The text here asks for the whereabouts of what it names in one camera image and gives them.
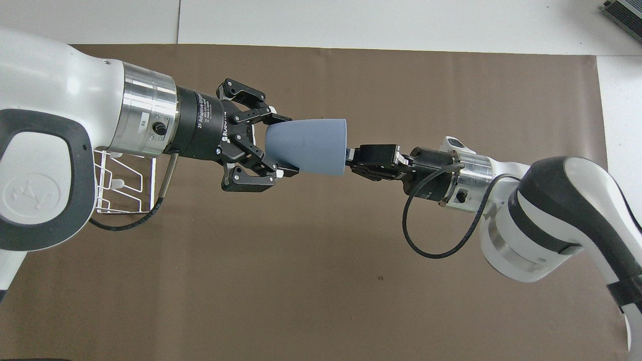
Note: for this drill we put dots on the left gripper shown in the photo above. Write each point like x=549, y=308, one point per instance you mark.
x=200, y=125

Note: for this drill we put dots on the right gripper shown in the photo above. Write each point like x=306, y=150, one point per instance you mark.
x=431, y=173

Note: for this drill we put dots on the blue-grey cup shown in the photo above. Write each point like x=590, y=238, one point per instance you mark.
x=311, y=148

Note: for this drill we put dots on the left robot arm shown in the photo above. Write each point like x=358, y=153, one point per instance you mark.
x=45, y=85

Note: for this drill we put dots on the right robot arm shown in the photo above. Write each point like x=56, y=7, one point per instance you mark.
x=562, y=210

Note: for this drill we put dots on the grey metal device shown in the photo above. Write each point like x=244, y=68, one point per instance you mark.
x=627, y=15

